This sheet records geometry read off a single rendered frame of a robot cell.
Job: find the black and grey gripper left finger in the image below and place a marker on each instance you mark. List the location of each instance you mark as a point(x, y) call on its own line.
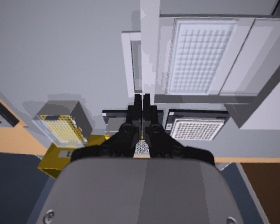
point(121, 144)

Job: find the yellow open-top bin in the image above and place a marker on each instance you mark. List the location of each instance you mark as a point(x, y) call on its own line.
point(56, 158)

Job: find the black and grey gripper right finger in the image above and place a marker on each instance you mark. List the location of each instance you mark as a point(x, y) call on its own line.
point(161, 144)

